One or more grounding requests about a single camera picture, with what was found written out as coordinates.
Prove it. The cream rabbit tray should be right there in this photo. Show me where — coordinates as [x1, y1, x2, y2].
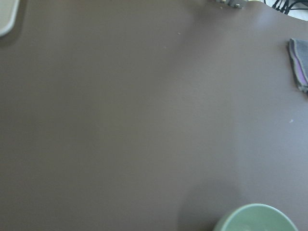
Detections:
[0, 0, 20, 37]

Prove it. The grey folded cloth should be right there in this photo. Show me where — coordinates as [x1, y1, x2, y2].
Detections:
[288, 38, 308, 94]

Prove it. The light green bowl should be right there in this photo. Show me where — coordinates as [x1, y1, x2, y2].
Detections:
[213, 204, 298, 231]

